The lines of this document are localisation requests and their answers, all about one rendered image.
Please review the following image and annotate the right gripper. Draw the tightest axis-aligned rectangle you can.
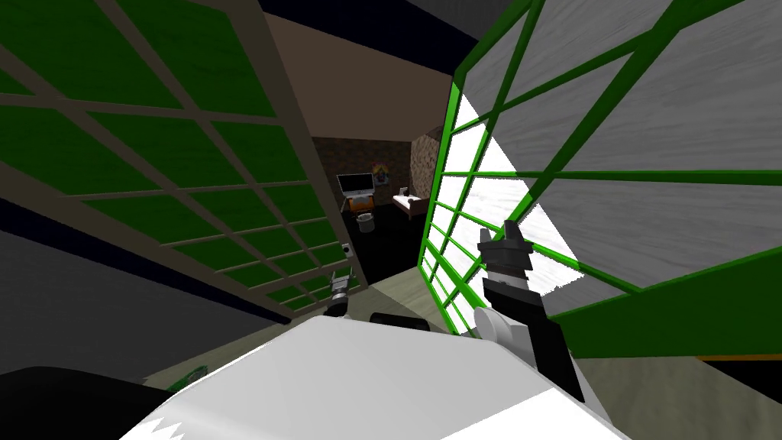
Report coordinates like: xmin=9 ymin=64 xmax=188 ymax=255
xmin=477 ymin=220 xmax=535 ymax=277

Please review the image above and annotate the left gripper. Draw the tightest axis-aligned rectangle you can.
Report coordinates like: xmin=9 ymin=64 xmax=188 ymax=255
xmin=329 ymin=272 xmax=357 ymax=297

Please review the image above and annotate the brown bed with white mattress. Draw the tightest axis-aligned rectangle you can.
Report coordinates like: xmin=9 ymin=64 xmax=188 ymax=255
xmin=391 ymin=186 xmax=431 ymax=221

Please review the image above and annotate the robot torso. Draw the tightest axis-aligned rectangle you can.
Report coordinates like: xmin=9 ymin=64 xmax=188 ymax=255
xmin=118 ymin=310 xmax=632 ymax=440

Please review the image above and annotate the green framed glass door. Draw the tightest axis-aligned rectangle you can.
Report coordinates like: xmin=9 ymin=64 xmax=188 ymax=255
xmin=417 ymin=0 xmax=782 ymax=361

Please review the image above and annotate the brown framed green panel door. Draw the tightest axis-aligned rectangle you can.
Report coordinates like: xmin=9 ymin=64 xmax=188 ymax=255
xmin=0 ymin=0 xmax=371 ymax=322

